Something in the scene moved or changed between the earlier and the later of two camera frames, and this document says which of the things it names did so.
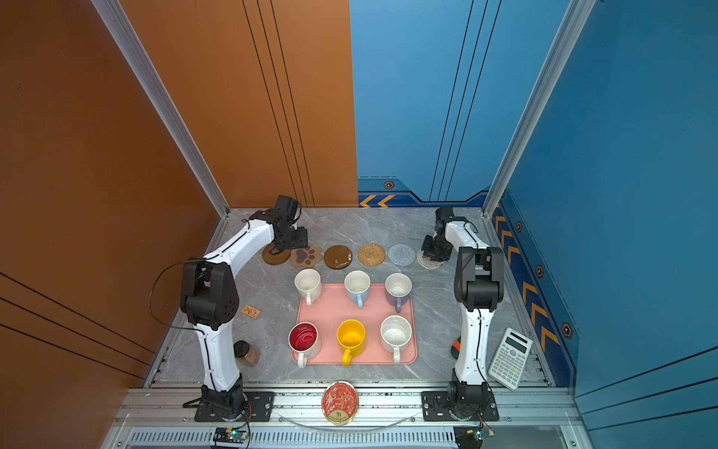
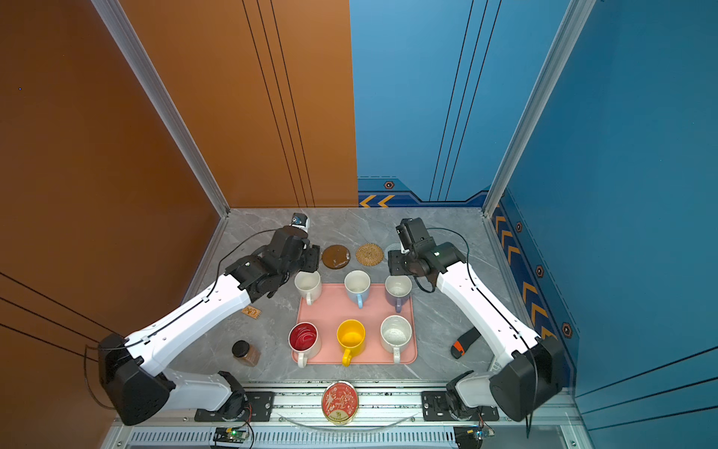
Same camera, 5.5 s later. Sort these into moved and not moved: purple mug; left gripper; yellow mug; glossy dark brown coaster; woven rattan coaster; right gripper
Moved: left gripper; right gripper
Not moved: purple mug; glossy dark brown coaster; woven rattan coaster; yellow mug
